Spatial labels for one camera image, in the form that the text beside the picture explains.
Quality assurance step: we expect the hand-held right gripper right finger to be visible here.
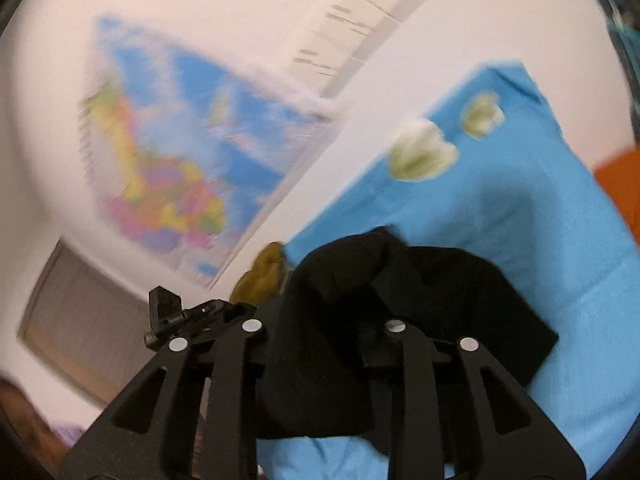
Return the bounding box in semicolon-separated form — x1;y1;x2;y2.
362;320;587;480

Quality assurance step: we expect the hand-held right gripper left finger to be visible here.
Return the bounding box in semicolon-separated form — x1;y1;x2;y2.
57;320;266;480

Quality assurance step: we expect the olive brown garment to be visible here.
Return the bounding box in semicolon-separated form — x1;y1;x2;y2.
229;241;288;307

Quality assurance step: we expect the colourful wall map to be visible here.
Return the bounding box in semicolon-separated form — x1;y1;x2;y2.
77;15;346;291

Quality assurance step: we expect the orange cloth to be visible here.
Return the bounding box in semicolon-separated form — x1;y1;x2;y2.
592;145;640;251

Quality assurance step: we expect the grey wooden door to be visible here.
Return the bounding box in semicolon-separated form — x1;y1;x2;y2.
17;240;161;406

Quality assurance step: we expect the blue floral bed sheet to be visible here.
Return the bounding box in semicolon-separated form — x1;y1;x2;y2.
257;60;640;480

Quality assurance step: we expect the black garment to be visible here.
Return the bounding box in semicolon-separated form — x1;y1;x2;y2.
256;226;560;456

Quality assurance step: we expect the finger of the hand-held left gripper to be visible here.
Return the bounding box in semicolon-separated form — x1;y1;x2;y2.
144;286;258;350

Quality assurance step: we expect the purple cloth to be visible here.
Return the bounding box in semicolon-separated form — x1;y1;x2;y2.
52;425;88;449

